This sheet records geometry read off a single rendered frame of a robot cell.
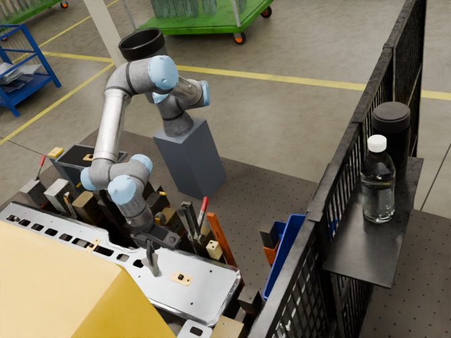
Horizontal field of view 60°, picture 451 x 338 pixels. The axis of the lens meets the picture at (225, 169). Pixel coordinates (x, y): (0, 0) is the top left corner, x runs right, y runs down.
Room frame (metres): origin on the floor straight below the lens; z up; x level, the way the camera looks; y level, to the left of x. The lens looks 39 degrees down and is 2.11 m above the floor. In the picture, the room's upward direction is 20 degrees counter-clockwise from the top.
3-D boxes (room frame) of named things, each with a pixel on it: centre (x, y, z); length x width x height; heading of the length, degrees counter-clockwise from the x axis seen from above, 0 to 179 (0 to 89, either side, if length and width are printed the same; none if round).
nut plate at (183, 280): (0.87, 0.27, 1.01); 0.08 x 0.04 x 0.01; 49
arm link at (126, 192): (0.89, 0.29, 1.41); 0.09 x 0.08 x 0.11; 160
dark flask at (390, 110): (0.62, -0.36, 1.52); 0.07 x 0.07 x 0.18
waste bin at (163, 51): (4.32, 0.40, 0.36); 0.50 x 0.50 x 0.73
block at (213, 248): (0.92, 0.13, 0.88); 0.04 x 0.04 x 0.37; 49
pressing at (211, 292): (1.19, 0.65, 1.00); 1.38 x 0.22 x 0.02; 49
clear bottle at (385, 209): (0.52, -0.28, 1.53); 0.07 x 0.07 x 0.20
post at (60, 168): (1.75, 0.77, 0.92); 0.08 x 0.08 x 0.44; 49
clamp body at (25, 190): (1.70, 0.95, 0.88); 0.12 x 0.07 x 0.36; 139
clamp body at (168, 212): (1.14, 0.27, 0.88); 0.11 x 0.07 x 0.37; 139
